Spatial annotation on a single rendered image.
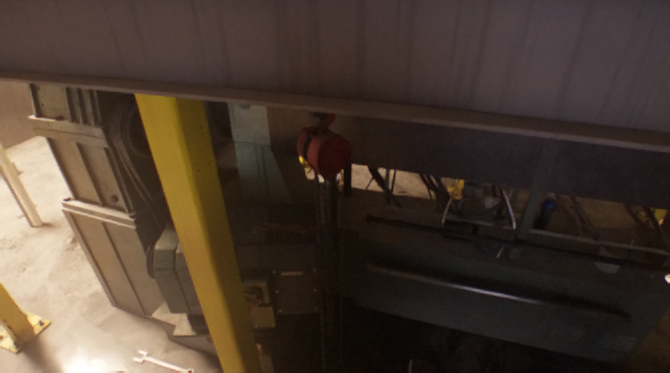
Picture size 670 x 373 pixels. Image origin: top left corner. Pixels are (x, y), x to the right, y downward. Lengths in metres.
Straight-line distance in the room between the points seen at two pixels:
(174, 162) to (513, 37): 0.69
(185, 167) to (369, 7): 0.50
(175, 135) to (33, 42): 0.45
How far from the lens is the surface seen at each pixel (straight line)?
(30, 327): 2.93
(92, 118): 1.76
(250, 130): 1.92
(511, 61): 0.57
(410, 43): 0.56
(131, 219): 1.92
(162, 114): 0.76
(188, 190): 0.83
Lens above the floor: 1.89
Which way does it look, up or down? 30 degrees down
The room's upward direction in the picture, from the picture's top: straight up
